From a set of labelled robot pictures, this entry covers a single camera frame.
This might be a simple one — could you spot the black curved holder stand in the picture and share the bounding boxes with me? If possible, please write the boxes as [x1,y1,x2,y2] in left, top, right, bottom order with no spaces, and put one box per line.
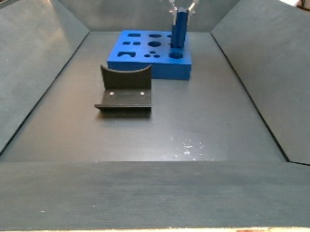
[94,66,150,111]

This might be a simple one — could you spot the blue foam shape board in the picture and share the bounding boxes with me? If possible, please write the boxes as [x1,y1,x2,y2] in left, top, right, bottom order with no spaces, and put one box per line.
[106,30,192,80]

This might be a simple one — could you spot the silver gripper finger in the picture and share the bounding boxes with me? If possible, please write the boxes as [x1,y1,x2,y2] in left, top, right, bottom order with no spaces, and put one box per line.
[168,0,176,25]
[187,0,200,15]

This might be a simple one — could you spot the blue star prism block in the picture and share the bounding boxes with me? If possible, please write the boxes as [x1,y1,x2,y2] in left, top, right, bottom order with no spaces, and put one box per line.
[171,7,188,48]

